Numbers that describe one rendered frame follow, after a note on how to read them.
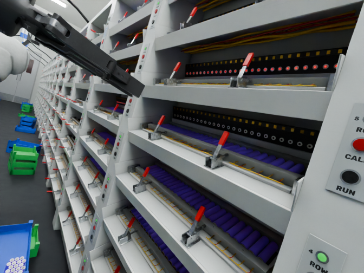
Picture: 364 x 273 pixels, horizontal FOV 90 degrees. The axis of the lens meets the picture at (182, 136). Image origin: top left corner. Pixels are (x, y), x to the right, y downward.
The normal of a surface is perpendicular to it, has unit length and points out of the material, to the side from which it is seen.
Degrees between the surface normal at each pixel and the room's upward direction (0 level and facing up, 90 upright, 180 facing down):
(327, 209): 90
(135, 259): 19
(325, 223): 90
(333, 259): 90
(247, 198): 110
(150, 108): 90
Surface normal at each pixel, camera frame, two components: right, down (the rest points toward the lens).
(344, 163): -0.73, -0.18
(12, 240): 0.51, -0.80
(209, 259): 0.04, -0.96
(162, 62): 0.63, 0.22
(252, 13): -0.78, 0.14
